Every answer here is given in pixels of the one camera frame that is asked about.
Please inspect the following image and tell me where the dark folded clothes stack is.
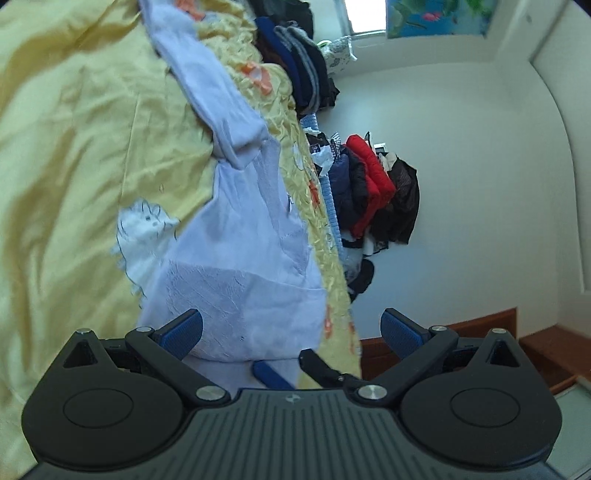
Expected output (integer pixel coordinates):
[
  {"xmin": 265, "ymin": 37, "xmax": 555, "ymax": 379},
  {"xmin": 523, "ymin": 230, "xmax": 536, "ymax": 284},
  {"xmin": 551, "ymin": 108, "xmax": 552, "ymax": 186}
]
[{"xmin": 249, "ymin": 1, "xmax": 339, "ymax": 117}]

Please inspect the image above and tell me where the white patterned pillow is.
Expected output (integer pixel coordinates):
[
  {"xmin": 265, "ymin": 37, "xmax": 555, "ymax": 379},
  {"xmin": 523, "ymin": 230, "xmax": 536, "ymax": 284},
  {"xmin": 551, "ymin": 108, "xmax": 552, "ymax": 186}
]
[{"xmin": 318, "ymin": 36, "xmax": 358, "ymax": 77}]

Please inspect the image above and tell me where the light lavender lace garment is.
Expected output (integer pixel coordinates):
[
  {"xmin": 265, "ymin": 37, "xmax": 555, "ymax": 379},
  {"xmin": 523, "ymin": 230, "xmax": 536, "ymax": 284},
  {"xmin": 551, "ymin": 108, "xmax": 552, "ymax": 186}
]
[{"xmin": 139, "ymin": 1, "xmax": 327, "ymax": 392}]

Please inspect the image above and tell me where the yellow quilt with sheep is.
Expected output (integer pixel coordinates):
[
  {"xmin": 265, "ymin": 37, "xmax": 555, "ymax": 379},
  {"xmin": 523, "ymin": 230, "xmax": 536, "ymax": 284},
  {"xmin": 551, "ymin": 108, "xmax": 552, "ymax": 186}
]
[{"xmin": 1, "ymin": 1, "xmax": 213, "ymax": 479}]

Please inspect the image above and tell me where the brown wooden cabinet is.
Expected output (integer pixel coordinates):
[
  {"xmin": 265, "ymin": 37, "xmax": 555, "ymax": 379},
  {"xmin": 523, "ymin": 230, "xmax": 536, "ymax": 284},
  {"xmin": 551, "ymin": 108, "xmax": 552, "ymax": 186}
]
[{"xmin": 358, "ymin": 307, "xmax": 579, "ymax": 394}]

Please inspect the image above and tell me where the red and black clothes pile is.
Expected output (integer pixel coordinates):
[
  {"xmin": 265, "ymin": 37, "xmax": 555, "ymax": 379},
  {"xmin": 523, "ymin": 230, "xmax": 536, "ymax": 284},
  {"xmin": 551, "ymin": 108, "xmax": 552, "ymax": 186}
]
[{"xmin": 304, "ymin": 128, "xmax": 420, "ymax": 301}]

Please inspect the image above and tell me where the yellow floral bed sheet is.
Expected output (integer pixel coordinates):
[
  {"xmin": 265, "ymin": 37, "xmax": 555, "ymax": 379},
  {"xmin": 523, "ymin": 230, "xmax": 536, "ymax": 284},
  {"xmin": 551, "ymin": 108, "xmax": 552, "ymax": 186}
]
[{"xmin": 175, "ymin": 1, "xmax": 362, "ymax": 376}]

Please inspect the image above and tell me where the blue floral wall poster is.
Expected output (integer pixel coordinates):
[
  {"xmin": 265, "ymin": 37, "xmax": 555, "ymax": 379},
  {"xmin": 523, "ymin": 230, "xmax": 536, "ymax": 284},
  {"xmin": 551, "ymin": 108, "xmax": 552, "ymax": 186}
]
[{"xmin": 386, "ymin": 0, "xmax": 498, "ymax": 39}]

